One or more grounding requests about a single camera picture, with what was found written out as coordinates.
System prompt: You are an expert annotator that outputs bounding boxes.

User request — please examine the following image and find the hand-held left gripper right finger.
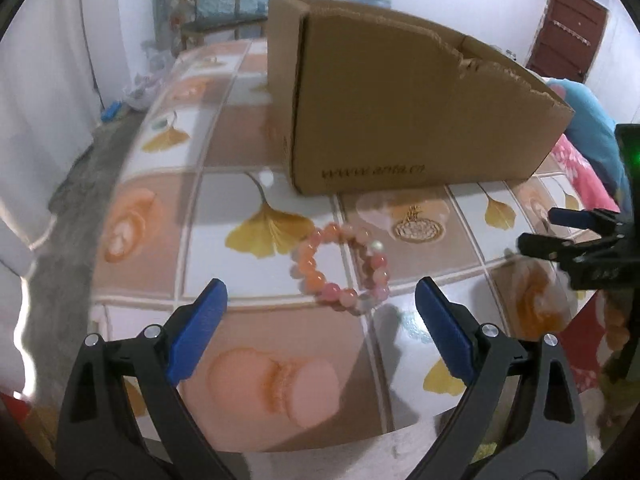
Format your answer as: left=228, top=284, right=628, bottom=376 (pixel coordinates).
left=407, top=276, right=587, bottom=480

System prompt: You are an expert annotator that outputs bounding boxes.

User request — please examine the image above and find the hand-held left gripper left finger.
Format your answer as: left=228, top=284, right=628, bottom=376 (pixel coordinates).
left=56, top=278, right=236, bottom=480

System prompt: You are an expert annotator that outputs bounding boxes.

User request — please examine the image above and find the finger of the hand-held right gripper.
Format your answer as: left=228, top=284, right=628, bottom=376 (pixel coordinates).
left=516, top=232, right=626, bottom=267
left=548, top=206, right=621, bottom=233

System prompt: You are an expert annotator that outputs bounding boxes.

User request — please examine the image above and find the pink bead bracelet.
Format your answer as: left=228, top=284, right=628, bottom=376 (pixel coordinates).
left=290, top=223, right=390, bottom=311

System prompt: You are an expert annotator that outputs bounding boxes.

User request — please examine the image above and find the brown cardboard box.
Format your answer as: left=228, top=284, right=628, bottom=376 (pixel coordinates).
left=266, top=0, right=575, bottom=196

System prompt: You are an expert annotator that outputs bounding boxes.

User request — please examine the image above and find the pink floral blanket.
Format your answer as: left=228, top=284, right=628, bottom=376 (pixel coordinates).
left=550, top=132, right=631, bottom=401

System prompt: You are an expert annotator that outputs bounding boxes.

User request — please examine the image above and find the printed tile-pattern tablecloth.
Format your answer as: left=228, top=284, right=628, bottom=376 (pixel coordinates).
left=90, top=40, right=626, bottom=453

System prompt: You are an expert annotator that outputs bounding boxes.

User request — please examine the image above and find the blue pillow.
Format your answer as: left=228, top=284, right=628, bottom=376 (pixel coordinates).
left=542, top=78, right=631, bottom=201

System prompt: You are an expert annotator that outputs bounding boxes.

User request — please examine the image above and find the brown door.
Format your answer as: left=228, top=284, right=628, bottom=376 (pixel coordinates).
left=525, top=0, right=610, bottom=83

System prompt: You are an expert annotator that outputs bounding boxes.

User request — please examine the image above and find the clear plastic bag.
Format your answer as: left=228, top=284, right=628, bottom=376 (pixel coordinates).
left=122, top=72, right=168, bottom=111

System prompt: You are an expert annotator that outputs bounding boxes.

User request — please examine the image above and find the wooden chair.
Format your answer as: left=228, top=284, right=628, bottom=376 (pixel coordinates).
left=170, top=0, right=268, bottom=53

